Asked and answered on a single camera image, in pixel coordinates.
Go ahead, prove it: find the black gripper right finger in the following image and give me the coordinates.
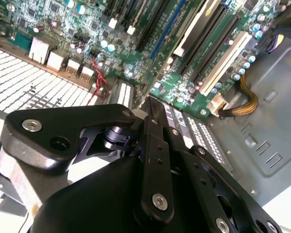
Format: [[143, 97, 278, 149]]
[[163, 104, 284, 233]]

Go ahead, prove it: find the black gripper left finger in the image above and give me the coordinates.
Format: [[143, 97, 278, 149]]
[[0, 96, 176, 219]]

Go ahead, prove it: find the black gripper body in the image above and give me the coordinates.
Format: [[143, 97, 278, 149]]
[[30, 154, 210, 233]]

